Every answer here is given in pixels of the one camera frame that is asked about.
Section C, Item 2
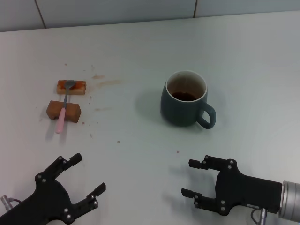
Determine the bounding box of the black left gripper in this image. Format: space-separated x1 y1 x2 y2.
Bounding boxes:
0 153 106 225

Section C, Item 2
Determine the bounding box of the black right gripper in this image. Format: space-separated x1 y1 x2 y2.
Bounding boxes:
180 155 283 216

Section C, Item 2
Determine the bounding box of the pink handled metal spoon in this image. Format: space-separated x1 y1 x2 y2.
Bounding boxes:
55 79 76 134

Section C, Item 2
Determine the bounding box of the dark grey ceramic mug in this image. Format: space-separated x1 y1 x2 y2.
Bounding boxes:
160 70 217 130

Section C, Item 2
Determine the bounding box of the brown wooden arch block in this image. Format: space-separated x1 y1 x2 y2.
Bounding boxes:
45 100 82 123

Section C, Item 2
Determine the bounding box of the orange rear block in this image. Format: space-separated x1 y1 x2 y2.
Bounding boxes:
56 80 87 96

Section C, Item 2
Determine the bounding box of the right gripper cable with plug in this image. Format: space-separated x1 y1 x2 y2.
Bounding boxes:
250 207 269 225

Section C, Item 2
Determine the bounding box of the gripper cable with plug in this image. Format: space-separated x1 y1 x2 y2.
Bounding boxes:
250 207 269 225
0 195 23 208

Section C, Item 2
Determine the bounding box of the left gripper cable with plug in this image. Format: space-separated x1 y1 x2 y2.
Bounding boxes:
0 195 23 208

